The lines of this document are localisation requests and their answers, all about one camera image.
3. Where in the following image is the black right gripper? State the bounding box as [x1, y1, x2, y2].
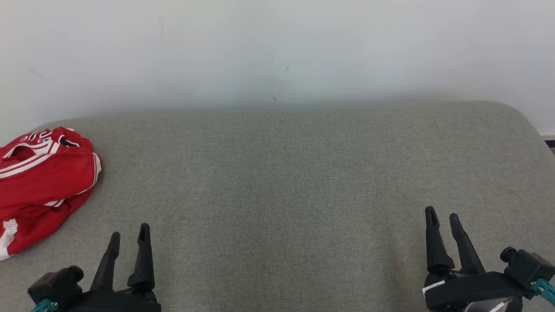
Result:
[423, 206, 536, 312]

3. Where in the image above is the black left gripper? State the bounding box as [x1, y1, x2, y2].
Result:
[65, 223, 162, 312]

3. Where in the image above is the red basketball jersey white trim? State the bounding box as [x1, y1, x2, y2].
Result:
[0, 127, 103, 209]

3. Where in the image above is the teal left camera cable plug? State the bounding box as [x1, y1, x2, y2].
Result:
[31, 299, 58, 312]

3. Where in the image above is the teal camera cable plug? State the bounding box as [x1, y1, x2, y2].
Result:
[531, 278, 555, 305]
[31, 299, 58, 312]

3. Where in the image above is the teal right camera cable plug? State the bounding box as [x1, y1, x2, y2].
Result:
[531, 278, 555, 305]

